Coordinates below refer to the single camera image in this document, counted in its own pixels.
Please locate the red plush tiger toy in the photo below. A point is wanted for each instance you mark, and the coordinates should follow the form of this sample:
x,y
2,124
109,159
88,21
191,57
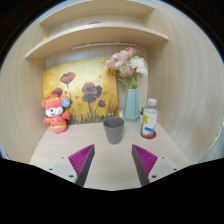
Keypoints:
x,y
56,117

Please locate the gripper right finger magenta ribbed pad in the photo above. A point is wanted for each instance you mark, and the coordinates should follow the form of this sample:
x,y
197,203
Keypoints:
x,y
151,167

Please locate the upper wooden shelf board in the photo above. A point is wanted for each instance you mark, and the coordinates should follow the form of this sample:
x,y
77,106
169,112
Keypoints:
x,y
133,8

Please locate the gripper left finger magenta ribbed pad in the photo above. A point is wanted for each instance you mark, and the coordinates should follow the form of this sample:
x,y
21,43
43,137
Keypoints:
x,y
74,168

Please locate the teal ceramic vase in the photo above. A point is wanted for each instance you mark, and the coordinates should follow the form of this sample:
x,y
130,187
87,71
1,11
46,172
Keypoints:
x,y
131,110

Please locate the yellow poppy flower painting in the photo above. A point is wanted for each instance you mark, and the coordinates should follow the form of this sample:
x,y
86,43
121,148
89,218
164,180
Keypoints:
x,y
90,86

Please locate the small potted succulent plant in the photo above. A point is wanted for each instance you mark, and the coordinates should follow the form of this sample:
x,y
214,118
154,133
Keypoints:
x,y
141,115

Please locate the grey plastic cup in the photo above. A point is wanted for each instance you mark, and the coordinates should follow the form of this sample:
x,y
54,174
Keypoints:
x,y
113,127

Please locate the red round coaster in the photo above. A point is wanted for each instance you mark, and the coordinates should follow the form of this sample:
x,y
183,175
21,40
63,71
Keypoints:
x,y
152,136

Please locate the pink and white flower bouquet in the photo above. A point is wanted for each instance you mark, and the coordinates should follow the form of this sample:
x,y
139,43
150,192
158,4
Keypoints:
x,y
129,65

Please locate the clear plastic water bottle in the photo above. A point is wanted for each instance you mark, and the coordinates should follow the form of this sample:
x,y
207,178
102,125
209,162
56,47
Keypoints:
x,y
150,116

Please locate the light wooden shelf board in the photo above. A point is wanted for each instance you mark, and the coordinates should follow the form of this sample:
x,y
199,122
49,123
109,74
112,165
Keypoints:
x,y
96,33

